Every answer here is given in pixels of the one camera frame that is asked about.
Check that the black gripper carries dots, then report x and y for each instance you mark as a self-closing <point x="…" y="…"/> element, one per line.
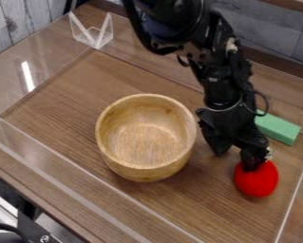
<point x="234" y="128"/>

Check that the red plush fruit green leaf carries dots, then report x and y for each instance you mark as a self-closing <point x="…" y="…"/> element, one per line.
<point x="257" y="183"/>

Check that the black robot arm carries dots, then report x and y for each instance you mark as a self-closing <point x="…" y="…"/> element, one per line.
<point x="186" y="28"/>

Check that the green rectangular block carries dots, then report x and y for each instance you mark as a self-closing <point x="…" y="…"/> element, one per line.
<point x="279" y="129"/>

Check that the wooden bowl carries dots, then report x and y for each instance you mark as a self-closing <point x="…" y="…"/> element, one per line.
<point x="145" y="134"/>

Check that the clear acrylic tray enclosure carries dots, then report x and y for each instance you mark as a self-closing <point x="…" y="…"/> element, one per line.
<point x="61" y="77"/>

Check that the black camera mount with cable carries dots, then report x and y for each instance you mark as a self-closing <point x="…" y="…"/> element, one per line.
<point x="21" y="229"/>

